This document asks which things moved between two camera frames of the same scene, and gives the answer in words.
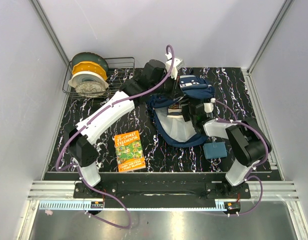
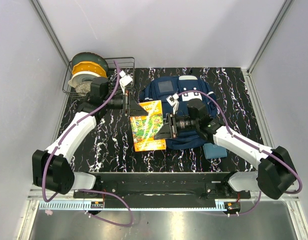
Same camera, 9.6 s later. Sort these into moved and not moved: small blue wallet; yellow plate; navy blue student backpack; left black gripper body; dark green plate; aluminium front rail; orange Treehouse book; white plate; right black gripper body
Moved: orange Treehouse book; left black gripper body; right black gripper body
Not moved: white plate; small blue wallet; navy blue student backpack; dark green plate; aluminium front rail; yellow plate
